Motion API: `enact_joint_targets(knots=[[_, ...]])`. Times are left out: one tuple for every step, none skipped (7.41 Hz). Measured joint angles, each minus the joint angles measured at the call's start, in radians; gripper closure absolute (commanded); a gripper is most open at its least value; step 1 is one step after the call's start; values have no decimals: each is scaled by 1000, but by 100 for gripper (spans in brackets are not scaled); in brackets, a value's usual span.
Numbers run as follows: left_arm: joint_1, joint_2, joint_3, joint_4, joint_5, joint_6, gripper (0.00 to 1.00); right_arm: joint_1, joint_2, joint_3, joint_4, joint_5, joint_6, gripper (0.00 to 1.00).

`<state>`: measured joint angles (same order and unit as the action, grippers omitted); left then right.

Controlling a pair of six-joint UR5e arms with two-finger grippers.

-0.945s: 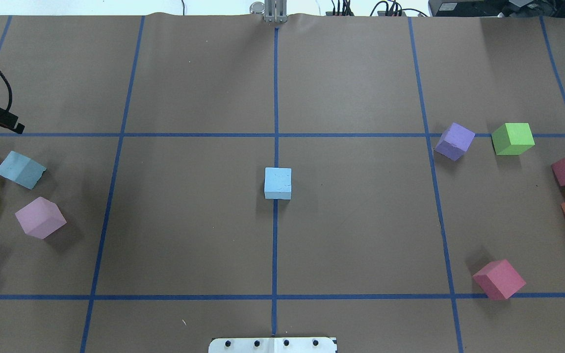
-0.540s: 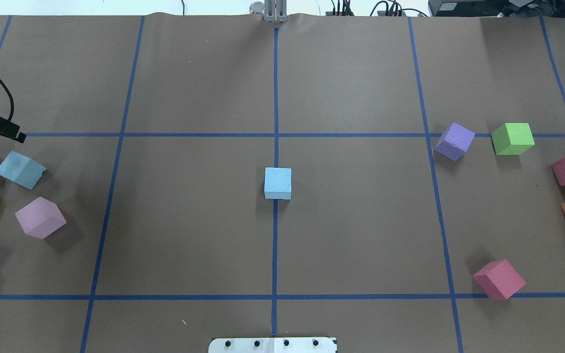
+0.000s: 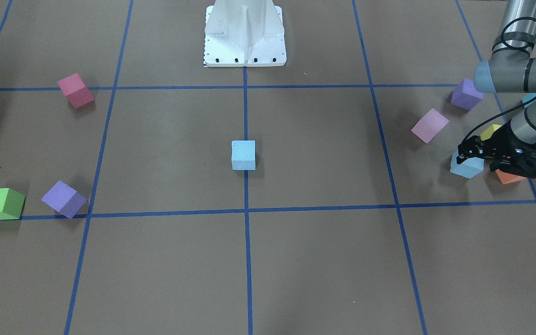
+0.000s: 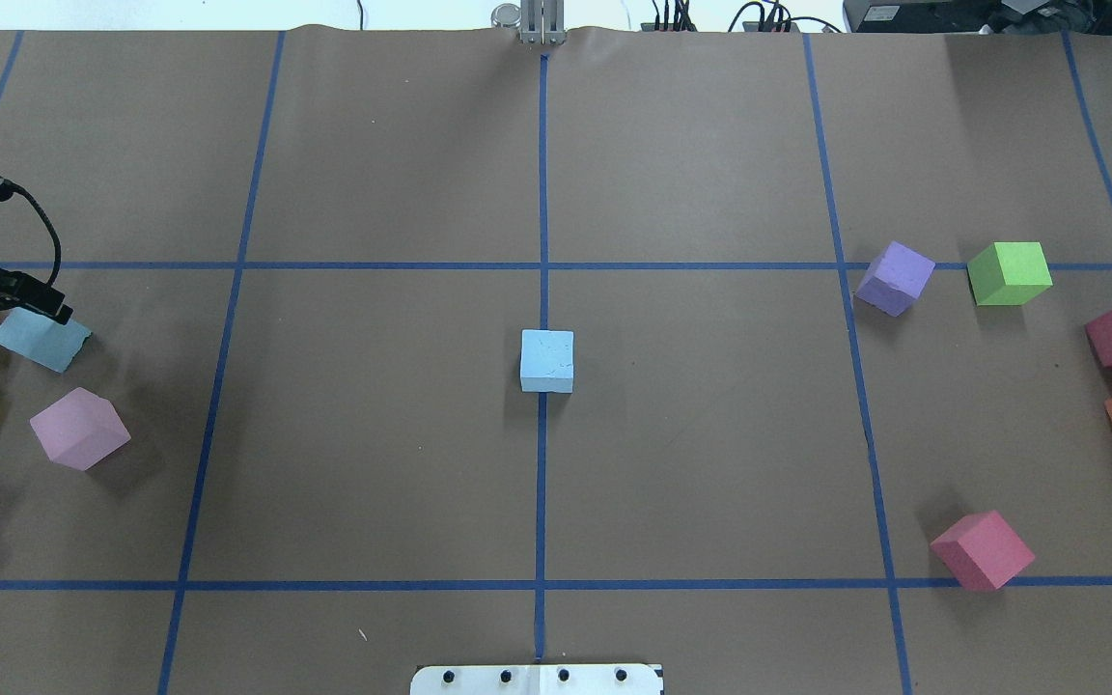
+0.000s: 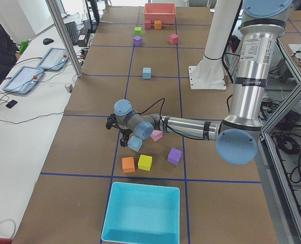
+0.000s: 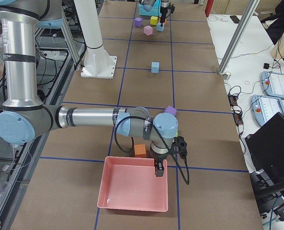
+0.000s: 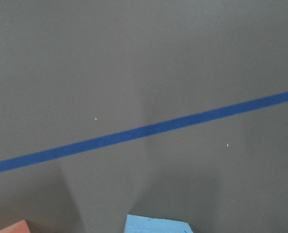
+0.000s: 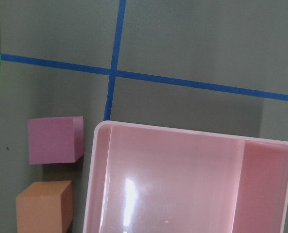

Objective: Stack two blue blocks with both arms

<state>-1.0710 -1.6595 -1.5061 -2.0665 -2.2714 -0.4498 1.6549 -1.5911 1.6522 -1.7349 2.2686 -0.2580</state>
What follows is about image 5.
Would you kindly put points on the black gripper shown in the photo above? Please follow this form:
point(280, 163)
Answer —
point(125, 133)

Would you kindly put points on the orange block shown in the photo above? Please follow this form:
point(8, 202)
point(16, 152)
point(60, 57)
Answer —
point(157, 24)
point(128, 165)

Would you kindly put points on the purple block left side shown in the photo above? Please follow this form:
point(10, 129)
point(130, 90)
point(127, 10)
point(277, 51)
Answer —
point(174, 156)

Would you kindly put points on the magenta block near tray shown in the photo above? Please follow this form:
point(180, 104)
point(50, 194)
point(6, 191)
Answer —
point(147, 24)

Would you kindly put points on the purple block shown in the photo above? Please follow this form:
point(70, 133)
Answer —
point(174, 156)
point(137, 41)

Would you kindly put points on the black phone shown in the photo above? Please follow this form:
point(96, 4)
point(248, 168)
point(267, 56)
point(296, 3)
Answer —
point(11, 104)

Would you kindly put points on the black keyboard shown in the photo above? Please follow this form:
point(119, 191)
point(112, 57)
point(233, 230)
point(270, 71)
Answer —
point(71, 28)

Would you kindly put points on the purple block right side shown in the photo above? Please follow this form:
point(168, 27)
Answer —
point(137, 41)

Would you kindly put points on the teach pendant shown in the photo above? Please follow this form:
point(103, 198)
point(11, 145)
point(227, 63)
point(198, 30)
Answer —
point(54, 59)
point(25, 79)

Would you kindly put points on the green block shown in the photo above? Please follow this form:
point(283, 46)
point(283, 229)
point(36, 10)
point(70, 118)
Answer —
point(138, 31)

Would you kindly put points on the yellow block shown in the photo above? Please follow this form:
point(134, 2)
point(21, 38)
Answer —
point(145, 162)

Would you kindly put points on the aluminium frame post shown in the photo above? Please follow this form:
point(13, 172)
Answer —
point(61, 29)

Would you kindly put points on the light pink block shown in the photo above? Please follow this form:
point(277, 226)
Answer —
point(156, 135)

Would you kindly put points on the light blue block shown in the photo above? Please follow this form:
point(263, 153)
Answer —
point(135, 143)
point(146, 74)

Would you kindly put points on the orange block right side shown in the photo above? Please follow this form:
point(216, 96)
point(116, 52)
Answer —
point(157, 24)

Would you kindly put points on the orange block left side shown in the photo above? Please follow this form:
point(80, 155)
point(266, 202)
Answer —
point(128, 165)

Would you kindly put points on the pink tray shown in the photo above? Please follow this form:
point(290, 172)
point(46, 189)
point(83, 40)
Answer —
point(166, 12)

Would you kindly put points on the blue tray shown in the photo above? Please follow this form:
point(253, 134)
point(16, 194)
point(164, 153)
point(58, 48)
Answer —
point(139, 213)

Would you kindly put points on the magenta block lone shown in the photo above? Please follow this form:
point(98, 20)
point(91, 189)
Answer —
point(173, 39)

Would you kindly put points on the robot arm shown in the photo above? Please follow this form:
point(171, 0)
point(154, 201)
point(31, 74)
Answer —
point(236, 136)

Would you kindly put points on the teach pendant far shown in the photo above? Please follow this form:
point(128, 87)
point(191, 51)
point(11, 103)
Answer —
point(54, 59)

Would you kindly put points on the teach pendant near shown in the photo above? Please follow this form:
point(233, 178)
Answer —
point(25, 79)

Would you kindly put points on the black computer mouse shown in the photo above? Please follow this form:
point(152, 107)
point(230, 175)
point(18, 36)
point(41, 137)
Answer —
point(48, 41)

